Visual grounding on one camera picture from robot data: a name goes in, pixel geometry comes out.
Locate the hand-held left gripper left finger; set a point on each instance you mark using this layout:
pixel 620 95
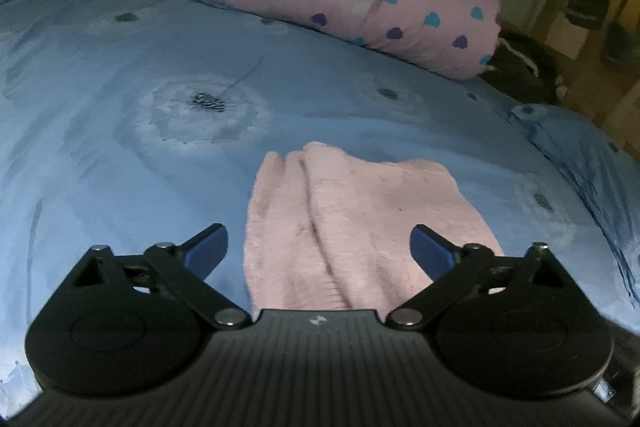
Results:
pixel 207 252

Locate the pink fleece garment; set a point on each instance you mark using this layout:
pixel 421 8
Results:
pixel 360 217

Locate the blue dandelion bed sheet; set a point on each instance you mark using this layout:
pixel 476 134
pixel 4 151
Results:
pixel 100 147

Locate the dark hanging cloth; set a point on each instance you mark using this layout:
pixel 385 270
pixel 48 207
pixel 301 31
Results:
pixel 590 2

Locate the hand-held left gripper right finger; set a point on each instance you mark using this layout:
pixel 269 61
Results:
pixel 432 252

